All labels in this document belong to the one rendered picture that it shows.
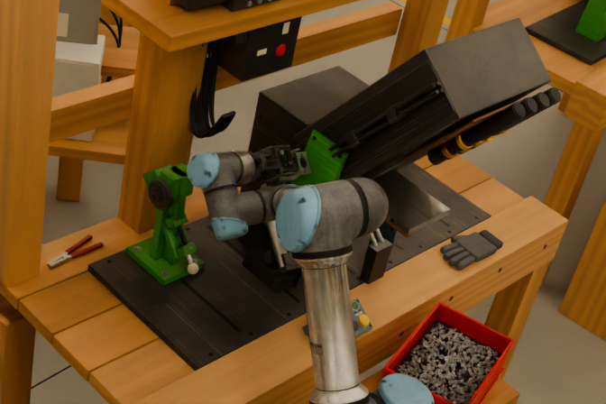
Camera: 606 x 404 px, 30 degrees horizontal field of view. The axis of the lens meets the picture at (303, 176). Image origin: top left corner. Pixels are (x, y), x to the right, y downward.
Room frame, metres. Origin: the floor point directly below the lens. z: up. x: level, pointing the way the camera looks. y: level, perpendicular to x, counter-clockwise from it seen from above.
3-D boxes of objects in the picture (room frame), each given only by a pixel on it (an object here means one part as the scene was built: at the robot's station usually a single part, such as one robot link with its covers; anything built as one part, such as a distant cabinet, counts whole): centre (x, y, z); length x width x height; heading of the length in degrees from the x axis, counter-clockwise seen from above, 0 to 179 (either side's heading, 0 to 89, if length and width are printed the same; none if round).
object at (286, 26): (2.44, 0.19, 1.42); 0.17 x 0.12 x 0.15; 142
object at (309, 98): (2.57, 0.00, 1.07); 0.30 x 0.18 x 0.34; 142
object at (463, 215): (2.40, -0.05, 0.89); 1.10 x 0.42 x 0.02; 142
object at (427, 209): (2.40, -0.17, 1.11); 0.39 x 0.16 x 0.03; 52
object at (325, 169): (2.30, -0.05, 1.17); 0.13 x 0.12 x 0.20; 142
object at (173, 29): (2.56, 0.16, 1.52); 0.90 x 0.25 x 0.04; 142
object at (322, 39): (2.63, 0.24, 1.23); 1.30 x 0.05 x 0.09; 142
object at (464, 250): (2.50, -0.48, 0.91); 0.20 x 0.11 x 0.03; 139
